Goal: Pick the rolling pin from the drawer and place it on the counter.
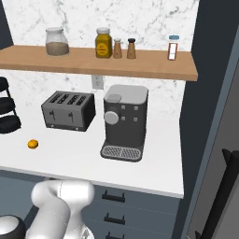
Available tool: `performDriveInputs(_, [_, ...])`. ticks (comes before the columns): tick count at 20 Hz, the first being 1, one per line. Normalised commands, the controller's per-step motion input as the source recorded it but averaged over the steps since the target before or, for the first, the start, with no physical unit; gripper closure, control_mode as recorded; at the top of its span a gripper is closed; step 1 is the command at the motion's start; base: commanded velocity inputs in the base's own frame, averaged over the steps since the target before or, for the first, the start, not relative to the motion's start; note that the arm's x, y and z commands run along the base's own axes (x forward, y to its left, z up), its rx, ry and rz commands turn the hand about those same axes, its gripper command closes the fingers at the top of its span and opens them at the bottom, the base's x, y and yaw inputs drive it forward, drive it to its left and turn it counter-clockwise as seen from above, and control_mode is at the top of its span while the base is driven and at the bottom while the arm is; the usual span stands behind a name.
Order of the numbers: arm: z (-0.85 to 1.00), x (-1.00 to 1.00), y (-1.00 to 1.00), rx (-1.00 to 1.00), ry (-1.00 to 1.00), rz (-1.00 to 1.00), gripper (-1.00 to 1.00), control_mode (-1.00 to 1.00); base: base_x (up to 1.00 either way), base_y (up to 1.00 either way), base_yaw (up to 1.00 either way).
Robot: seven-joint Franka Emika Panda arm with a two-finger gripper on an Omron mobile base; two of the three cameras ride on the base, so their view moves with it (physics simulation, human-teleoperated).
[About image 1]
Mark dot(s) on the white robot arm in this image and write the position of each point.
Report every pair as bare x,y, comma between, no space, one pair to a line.
54,209

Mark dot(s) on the blue-grey drawer front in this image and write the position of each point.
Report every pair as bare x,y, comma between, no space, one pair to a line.
102,231
146,199
140,222

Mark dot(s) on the dark grey coffee machine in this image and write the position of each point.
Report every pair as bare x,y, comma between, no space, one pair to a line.
124,123

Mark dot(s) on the grey four-slot toaster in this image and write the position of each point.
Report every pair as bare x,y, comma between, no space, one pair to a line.
67,111

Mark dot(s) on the wooden shaker with silver top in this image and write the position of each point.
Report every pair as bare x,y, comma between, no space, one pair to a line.
117,49

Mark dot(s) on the wooden shaker with black top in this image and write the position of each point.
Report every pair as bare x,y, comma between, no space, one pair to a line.
131,49

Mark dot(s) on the yellow jar with silver lid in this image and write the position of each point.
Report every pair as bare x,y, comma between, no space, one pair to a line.
103,44

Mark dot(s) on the small bottle with blue cap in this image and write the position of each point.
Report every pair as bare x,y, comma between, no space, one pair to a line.
173,48

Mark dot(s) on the small orange fruit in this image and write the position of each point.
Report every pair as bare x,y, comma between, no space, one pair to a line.
33,144

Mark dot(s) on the dark blue tall cabinet panel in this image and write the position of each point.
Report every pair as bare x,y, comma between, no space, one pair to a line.
202,77

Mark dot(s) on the glass jar with brown contents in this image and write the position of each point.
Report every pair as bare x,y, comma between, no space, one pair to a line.
57,42

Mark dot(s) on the grey fridge door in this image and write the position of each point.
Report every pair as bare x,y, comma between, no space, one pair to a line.
217,161

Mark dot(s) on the white wall power socket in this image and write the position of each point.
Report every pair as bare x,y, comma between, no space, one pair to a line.
97,81

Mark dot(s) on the wooden wall shelf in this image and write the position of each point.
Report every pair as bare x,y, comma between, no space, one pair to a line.
93,63

